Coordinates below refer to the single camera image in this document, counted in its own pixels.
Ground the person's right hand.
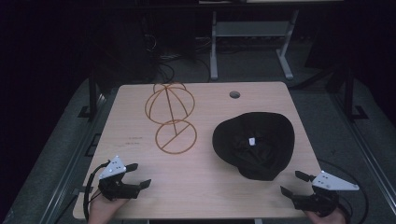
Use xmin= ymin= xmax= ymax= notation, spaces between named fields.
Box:
xmin=303 ymin=208 xmax=347 ymax=224

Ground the black metal post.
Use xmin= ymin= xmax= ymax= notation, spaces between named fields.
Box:
xmin=342 ymin=66 xmax=369 ymax=121
xmin=78 ymin=69 xmax=99 ymax=119

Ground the gold wire hat stand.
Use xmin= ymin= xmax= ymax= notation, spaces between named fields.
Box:
xmin=144 ymin=81 xmax=198 ymax=156

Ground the black bucket hat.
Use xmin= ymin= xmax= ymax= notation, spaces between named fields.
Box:
xmin=212 ymin=111 xmax=296 ymax=182

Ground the tangle of floor cables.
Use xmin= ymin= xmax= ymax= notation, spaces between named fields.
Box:
xmin=141 ymin=15 xmax=213 ymax=83

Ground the person's left hand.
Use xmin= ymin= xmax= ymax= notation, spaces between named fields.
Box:
xmin=87 ymin=193 xmax=129 ymax=224

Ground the aluminium floor rail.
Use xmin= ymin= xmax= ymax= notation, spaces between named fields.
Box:
xmin=330 ymin=92 xmax=396 ymax=216
xmin=38 ymin=92 xmax=108 ymax=224

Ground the grey metal stand frame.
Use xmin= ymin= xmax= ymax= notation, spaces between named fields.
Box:
xmin=209 ymin=8 xmax=300 ymax=81

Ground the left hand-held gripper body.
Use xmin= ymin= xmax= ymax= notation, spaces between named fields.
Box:
xmin=98 ymin=155 xmax=141 ymax=202

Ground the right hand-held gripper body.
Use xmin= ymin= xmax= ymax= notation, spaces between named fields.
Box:
xmin=292 ymin=170 xmax=361 ymax=217

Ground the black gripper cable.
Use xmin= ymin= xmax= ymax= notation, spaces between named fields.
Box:
xmin=317 ymin=158 xmax=371 ymax=224
xmin=82 ymin=161 xmax=112 ymax=222

